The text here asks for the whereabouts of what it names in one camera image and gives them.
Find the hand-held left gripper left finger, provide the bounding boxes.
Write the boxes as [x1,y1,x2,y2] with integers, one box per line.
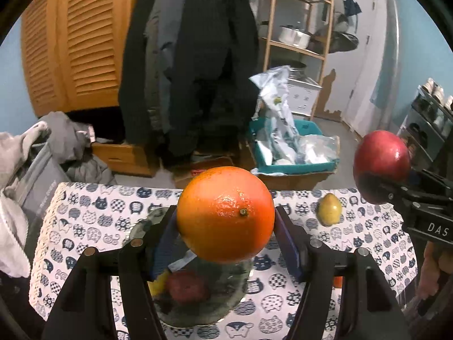
[42,205,193,340]

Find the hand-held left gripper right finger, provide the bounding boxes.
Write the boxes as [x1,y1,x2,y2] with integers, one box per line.
[275,205,411,340]

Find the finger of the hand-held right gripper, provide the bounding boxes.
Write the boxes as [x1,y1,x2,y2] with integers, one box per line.
[357,173,422,208]
[411,169,453,194]

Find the red apple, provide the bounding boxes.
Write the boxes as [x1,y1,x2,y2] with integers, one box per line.
[353,130,412,204]
[166,271,209,303]

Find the yellow pear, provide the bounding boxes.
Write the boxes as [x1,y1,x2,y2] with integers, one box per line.
[148,269,170,296]
[317,193,343,226]

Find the clear glass bowl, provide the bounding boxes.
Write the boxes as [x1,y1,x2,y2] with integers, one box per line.
[122,205,255,328]

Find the person's right hand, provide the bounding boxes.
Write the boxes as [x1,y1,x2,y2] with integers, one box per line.
[418,243,453,301]

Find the white shoe rack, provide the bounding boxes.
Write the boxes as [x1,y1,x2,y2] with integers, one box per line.
[396,85,453,171]

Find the cat print tablecloth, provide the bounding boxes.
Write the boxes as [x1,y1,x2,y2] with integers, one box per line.
[28,182,422,340]

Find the brown cardboard box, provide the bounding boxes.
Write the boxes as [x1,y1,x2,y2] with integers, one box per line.
[248,170,337,190]

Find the clear plastic bag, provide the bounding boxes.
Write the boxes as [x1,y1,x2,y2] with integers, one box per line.
[295,135,340,165]

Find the teal plastic crate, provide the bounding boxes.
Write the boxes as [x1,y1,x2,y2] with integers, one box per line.
[249,118,340,175]

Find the shoe rack with shoes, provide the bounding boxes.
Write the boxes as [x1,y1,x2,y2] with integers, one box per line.
[418,78,453,131]

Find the wooden drawer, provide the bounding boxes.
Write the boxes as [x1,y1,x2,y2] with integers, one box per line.
[90,142,160,178]

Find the cardboard box with red packets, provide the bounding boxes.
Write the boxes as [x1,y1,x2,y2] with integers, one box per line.
[172,147,250,188]

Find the grey puffer jacket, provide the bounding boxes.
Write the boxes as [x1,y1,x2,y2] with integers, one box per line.
[37,111,117,185]

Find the white patterned storage box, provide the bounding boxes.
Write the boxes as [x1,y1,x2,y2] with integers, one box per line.
[287,76,322,116]

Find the white rice bag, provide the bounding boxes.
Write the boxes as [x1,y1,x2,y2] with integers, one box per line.
[249,65,301,165]

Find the grey door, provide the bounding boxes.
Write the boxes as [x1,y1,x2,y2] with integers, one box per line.
[320,0,393,131]

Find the grey fabric basket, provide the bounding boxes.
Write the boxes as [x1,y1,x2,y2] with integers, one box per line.
[7,142,71,227]

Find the silver pipe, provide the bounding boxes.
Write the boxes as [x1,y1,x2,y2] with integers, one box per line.
[370,0,400,107]

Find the steel pot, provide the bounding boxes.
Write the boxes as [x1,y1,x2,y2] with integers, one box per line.
[288,62,308,78]

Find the beige fleece garment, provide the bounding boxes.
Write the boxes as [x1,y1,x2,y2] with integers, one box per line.
[0,120,50,279]

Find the olive hanging bag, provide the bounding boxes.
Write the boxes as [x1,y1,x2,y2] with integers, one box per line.
[326,14,360,52]

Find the wooden shelf rack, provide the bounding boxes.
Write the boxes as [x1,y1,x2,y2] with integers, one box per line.
[260,0,340,121]

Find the metal pot on shelf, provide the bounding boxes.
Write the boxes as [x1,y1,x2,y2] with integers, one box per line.
[278,25,314,48]

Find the dark grey hanging jacket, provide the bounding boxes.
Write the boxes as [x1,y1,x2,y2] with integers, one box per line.
[118,0,188,149]

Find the black hooded coat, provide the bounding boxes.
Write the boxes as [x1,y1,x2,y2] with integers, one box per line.
[170,0,260,165]

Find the wooden louvered wardrobe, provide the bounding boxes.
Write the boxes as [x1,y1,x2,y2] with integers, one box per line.
[19,0,153,117]

